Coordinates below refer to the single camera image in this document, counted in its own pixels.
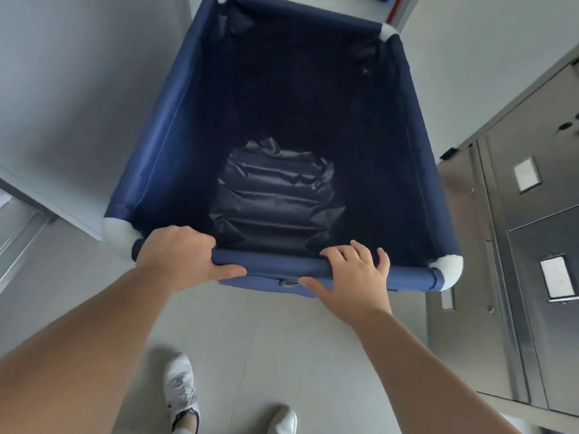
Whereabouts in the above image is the person's right hand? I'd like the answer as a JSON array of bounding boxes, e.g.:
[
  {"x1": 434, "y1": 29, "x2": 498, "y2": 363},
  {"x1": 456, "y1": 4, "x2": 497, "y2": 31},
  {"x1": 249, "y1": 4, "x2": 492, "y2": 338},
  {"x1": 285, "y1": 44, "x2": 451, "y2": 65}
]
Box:
[{"x1": 298, "y1": 240, "x2": 393, "y2": 329}]

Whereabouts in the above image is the person's left hand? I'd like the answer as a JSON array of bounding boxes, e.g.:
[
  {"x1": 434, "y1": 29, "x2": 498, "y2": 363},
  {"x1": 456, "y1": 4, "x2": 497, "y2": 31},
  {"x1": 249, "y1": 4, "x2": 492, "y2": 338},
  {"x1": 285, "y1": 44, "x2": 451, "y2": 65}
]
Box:
[{"x1": 135, "y1": 225, "x2": 248, "y2": 295}]

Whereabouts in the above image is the person's left forearm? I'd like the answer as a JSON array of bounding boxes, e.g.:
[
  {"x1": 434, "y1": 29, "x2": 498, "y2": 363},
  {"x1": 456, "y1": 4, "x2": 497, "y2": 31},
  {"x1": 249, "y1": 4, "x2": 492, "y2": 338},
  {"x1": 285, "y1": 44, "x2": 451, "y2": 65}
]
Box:
[{"x1": 0, "y1": 266, "x2": 182, "y2": 434}]

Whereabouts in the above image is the person's white shoe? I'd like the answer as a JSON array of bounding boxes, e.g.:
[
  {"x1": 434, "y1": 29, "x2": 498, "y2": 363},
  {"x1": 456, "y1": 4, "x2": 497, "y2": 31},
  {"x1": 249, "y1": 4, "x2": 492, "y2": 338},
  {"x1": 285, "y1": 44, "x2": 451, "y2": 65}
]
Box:
[
  {"x1": 162, "y1": 353, "x2": 201, "y2": 434},
  {"x1": 266, "y1": 404, "x2": 298, "y2": 434}
]

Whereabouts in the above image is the blue fabric laundry cart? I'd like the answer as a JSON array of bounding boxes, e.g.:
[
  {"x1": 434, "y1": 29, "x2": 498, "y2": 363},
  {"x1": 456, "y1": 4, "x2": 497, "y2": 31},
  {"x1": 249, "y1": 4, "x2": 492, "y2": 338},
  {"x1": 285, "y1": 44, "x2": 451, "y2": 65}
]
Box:
[{"x1": 103, "y1": 0, "x2": 464, "y2": 300}]

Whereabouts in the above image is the person's right forearm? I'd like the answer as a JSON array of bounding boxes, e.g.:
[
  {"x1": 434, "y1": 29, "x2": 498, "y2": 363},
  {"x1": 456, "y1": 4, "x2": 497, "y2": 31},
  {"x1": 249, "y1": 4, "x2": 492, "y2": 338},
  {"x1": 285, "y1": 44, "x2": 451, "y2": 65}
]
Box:
[{"x1": 349, "y1": 309, "x2": 522, "y2": 434}]

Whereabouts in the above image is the person's left white shoe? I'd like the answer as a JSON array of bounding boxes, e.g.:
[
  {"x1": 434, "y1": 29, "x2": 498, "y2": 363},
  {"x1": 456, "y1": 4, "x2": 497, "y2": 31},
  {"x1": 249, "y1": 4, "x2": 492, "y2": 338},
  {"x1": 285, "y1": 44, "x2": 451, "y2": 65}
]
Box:
[{"x1": 162, "y1": 353, "x2": 201, "y2": 434}]

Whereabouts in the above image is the red and white strip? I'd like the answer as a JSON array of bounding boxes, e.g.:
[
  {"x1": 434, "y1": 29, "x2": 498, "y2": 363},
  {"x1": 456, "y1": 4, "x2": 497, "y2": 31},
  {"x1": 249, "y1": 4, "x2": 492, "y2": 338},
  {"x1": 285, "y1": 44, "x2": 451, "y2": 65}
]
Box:
[{"x1": 386, "y1": 0, "x2": 409, "y2": 24}]

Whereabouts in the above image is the person's right white shoe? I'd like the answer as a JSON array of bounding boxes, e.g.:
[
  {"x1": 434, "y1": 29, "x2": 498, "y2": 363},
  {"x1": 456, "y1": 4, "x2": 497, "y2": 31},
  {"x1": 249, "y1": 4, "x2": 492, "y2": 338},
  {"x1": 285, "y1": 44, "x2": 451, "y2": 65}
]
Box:
[{"x1": 266, "y1": 404, "x2": 298, "y2": 434}]

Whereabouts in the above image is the large white cabinet label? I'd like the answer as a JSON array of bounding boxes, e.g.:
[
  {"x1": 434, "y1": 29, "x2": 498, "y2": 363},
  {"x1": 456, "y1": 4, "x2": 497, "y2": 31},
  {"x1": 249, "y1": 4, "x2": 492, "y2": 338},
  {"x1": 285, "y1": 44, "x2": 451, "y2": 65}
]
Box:
[{"x1": 538, "y1": 254, "x2": 577, "y2": 304}]

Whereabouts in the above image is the small white cabinet label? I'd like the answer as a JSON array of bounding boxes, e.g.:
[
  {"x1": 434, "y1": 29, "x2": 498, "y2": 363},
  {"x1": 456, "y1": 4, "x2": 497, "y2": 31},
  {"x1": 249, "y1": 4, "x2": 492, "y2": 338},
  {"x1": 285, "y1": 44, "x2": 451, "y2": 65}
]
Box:
[{"x1": 513, "y1": 156, "x2": 543, "y2": 194}]

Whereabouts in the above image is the stainless steel cabinet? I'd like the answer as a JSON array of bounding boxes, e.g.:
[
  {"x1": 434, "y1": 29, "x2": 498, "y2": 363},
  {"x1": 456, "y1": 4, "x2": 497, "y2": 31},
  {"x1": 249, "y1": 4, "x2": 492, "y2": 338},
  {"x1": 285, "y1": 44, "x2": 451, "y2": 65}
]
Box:
[{"x1": 425, "y1": 53, "x2": 579, "y2": 417}]

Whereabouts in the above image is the black plastic bag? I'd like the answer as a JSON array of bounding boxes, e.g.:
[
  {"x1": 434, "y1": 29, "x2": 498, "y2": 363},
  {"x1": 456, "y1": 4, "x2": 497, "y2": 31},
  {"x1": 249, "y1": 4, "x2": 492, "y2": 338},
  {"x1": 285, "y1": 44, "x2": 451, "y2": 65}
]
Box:
[{"x1": 209, "y1": 137, "x2": 346, "y2": 257}]

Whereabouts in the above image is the grey metal door frame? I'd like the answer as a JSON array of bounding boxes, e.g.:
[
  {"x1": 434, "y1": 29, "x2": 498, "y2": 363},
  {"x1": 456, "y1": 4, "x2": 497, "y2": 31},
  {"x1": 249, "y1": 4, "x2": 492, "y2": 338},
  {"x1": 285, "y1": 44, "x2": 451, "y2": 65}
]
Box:
[{"x1": 0, "y1": 177, "x2": 58, "y2": 295}]

